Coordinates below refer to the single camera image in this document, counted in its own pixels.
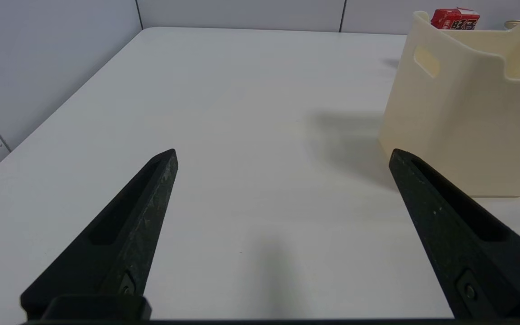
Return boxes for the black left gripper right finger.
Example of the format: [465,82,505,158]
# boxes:
[389,149,520,320]

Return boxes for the cream plastic storage box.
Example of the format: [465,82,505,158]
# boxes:
[379,11,520,198]

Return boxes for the red drink carton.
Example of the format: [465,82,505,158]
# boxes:
[431,8,481,31]

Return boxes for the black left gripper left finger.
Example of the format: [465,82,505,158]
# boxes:
[20,149,179,321]

